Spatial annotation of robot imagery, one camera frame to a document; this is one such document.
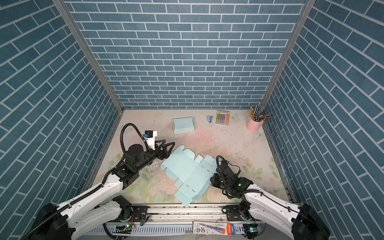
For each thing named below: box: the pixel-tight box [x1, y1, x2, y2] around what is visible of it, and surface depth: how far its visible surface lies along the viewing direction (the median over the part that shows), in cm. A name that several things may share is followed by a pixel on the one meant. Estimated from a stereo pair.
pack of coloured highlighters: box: [215, 110, 230, 126], surface depth 117 cm
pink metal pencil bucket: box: [246, 116, 264, 132], surface depth 106 cm
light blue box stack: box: [160, 145, 218, 207], surface depth 89 cm
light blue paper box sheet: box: [172, 116, 195, 135], surface depth 108 cm
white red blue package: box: [192, 221, 236, 236], surface depth 71 cm
